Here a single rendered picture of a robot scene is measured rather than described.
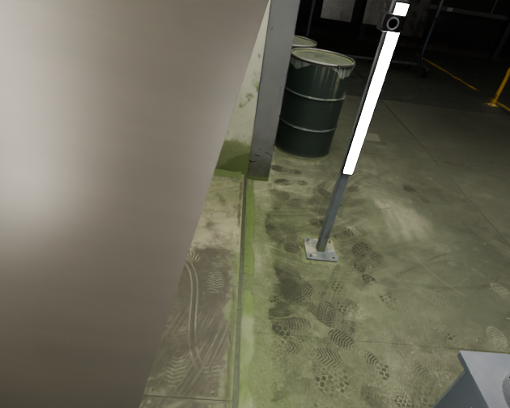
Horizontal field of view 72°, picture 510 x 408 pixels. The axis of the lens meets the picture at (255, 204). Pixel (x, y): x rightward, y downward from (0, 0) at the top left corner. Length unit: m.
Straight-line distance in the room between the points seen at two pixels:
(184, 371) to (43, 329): 1.12
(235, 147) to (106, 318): 2.33
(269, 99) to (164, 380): 1.89
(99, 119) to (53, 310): 0.30
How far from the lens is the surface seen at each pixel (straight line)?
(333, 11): 7.40
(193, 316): 1.82
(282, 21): 2.52
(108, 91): 0.35
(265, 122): 2.69
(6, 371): 0.72
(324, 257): 2.30
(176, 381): 1.65
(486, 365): 1.29
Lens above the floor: 1.50
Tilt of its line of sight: 35 degrees down
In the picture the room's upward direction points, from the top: 9 degrees clockwise
